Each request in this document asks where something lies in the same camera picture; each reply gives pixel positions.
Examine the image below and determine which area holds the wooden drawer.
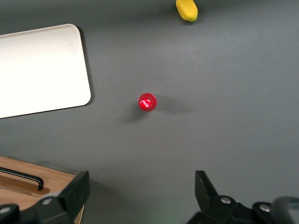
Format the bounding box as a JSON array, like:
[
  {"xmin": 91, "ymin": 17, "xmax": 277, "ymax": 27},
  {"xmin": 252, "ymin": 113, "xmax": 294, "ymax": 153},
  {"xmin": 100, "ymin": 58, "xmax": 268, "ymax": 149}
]
[
  {"xmin": 0, "ymin": 185, "xmax": 67, "ymax": 210},
  {"xmin": 0, "ymin": 155, "xmax": 79, "ymax": 196}
]

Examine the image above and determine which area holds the red round glossy object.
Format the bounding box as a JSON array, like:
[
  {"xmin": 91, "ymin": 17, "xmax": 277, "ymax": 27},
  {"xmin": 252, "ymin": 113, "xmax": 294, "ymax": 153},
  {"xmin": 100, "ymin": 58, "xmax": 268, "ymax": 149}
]
[{"xmin": 137, "ymin": 92, "xmax": 158, "ymax": 112}]

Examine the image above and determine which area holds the yellow lemon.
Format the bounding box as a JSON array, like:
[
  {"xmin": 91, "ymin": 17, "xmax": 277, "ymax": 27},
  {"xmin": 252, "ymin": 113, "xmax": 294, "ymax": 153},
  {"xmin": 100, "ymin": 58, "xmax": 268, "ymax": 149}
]
[{"xmin": 175, "ymin": 0, "xmax": 199, "ymax": 23}]

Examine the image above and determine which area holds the wooden drawer cabinet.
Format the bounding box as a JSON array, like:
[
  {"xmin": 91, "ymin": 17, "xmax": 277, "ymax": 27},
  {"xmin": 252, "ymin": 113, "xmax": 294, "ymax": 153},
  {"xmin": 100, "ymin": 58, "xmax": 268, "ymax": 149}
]
[{"xmin": 0, "ymin": 155, "xmax": 85, "ymax": 224}]

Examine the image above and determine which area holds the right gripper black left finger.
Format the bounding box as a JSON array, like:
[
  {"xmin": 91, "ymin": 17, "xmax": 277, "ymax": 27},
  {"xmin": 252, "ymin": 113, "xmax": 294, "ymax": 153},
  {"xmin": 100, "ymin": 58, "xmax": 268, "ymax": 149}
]
[{"xmin": 0, "ymin": 170, "xmax": 91, "ymax": 224}]

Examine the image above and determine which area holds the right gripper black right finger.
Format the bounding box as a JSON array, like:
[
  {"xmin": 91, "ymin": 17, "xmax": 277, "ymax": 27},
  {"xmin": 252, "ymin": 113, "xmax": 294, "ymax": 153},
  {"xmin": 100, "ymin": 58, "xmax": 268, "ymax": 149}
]
[{"xmin": 186, "ymin": 170, "xmax": 274, "ymax": 224}]

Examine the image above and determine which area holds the black metal drawer handle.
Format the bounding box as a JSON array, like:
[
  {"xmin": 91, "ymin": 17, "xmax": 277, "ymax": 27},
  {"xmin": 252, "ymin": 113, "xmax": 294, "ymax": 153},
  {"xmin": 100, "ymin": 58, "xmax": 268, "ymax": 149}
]
[{"xmin": 0, "ymin": 166, "xmax": 44, "ymax": 191}]

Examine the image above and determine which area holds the beige rectangular plastic tray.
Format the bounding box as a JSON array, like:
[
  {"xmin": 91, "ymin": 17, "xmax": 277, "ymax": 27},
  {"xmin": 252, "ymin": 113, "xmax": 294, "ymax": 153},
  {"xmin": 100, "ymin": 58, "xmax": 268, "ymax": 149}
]
[{"xmin": 0, "ymin": 23, "xmax": 92, "ymax": 119}]

